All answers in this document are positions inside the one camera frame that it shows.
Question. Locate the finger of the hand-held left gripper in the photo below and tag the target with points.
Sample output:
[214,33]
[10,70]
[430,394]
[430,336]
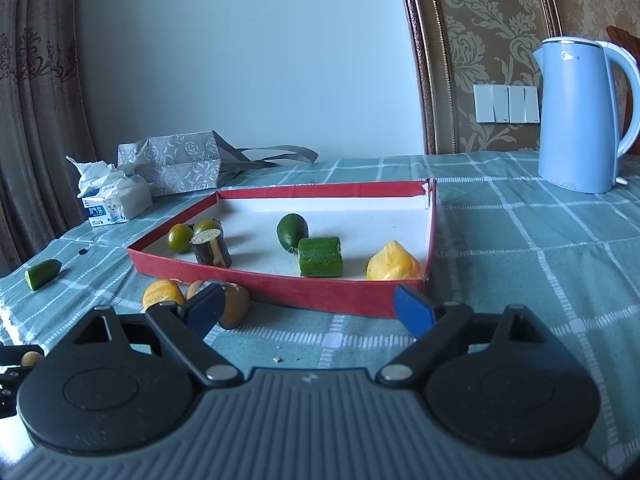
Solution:
[7,400]
[12,352]

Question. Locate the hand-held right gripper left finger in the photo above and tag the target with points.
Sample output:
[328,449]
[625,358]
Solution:
[205,310]

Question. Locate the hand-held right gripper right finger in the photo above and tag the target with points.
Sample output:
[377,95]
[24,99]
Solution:
[414,310]

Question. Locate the small tan longan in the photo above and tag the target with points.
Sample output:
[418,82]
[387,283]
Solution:
[31,359]
[194,290]

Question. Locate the yellow ridged pepper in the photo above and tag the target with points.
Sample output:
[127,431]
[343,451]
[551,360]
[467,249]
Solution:
[392,265]

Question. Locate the green cherry tomato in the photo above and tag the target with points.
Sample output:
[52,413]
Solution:
[205,226]
[179,237]

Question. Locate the red cardboard box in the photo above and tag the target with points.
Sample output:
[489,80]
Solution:
[310,295]

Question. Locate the small dark green avocado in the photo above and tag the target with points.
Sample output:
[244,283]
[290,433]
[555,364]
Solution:
[291,230]

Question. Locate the brown potato toy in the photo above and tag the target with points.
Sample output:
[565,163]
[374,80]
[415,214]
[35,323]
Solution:
[236,305]

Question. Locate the orange fruit piece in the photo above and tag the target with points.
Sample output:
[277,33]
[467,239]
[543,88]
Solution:
[162,292]

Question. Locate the tapered cucumber end piece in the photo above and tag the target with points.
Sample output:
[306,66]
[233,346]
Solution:
[42,275]

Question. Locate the green checked tablecloth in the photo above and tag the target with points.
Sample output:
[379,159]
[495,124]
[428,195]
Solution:
[500,240]

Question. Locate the soft tissue pack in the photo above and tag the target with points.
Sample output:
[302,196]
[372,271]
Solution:
[120,200]

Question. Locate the grey patterned gift bag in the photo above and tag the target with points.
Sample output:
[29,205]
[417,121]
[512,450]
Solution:
[175,160]

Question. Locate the light blue electric kettle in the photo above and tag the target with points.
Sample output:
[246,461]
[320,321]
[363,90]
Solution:
[570,125]

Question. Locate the brown wooden furniture piece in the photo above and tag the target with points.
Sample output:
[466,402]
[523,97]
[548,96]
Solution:
[622,35]

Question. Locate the white wall switch panel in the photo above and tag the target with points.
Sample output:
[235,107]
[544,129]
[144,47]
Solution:
[505,104]

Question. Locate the ornate framed wall panel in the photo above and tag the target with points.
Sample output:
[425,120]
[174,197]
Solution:
[475,25]

